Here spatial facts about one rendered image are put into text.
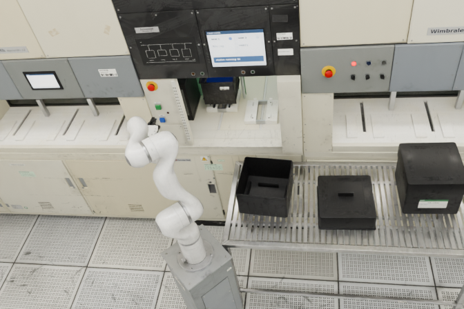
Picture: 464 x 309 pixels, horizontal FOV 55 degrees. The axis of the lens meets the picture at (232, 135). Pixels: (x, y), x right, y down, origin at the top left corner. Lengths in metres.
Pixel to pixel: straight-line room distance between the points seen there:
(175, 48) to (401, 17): 1.09
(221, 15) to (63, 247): 2.31
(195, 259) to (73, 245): 1.57
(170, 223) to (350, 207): 0.94
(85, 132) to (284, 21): 1.66
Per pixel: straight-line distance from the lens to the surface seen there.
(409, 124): 2.87
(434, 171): 2.44
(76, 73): 2.63
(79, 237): 3.75
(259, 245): 2.41
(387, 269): 3.24
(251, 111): 2.90
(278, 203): 2.40
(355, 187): 2.50
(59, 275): 3.63
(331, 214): 2.39
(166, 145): 1.88
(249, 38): 2.22
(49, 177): 3.48
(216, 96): 2.89
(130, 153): 1.87
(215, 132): 2.84
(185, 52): 2.33
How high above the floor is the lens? 2.80
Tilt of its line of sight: 44 degrees down
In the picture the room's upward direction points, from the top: 11 degrees counter-clockwise
